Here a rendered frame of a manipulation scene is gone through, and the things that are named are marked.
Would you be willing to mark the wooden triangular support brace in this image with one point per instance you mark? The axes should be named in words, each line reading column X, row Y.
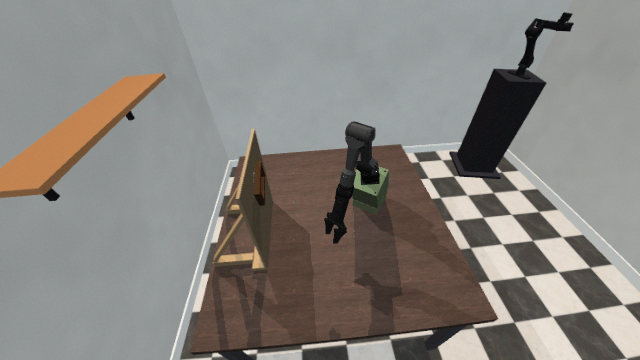
column 237, row 259

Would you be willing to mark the brown picture frame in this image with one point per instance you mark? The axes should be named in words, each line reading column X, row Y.
column 259, row 183

